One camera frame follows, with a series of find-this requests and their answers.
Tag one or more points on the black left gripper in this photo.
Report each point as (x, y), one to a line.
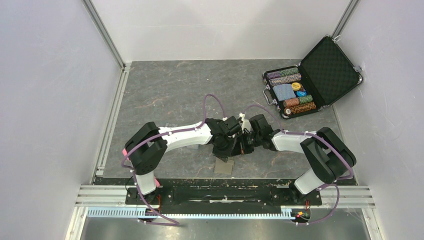
(223, 155)

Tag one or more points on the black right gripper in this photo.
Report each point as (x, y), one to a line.
(241, 148)

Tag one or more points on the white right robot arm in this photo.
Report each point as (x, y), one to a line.
(328, 157)

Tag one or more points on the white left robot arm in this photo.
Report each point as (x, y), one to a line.
(146, 148)

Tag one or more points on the poker chips in case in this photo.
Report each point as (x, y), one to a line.
(288, 89)

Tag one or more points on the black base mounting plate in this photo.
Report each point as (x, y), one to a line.
(228, 196)

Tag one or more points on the black poker chip case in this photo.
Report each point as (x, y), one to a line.
(329, 71)

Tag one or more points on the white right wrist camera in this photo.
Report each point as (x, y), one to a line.
(244, 122)

